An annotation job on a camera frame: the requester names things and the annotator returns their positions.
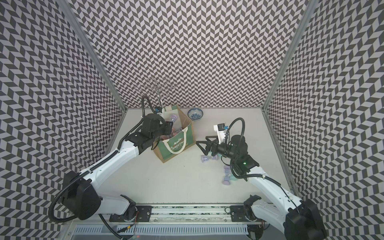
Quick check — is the teal hourglass right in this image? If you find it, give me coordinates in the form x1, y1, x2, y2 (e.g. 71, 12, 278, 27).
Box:
230, 175, 239, 181

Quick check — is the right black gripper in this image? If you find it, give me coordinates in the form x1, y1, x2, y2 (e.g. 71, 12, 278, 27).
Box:
196, 135, 239, 161

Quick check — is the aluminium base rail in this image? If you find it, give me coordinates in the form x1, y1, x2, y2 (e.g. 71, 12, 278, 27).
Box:
103, 200, 286, 225

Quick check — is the silver wire tree stand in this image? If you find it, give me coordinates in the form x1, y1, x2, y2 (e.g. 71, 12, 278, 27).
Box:
134, 78, 177, 111

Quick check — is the brown green canvas bag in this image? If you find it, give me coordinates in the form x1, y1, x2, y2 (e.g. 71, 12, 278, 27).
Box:
153, 105, 196, 163

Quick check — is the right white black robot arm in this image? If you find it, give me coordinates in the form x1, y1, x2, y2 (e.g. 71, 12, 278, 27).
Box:
196, 135, 327, 240

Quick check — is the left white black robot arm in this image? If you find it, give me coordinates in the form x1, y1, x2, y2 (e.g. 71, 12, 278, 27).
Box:
48, 113, 174, 223

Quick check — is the blue white ceramic bowl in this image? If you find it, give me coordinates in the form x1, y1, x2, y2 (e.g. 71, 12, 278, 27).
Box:
187, 108, 204, 121

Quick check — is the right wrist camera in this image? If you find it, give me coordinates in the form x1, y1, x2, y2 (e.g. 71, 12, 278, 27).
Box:
214, 123, 229, 145

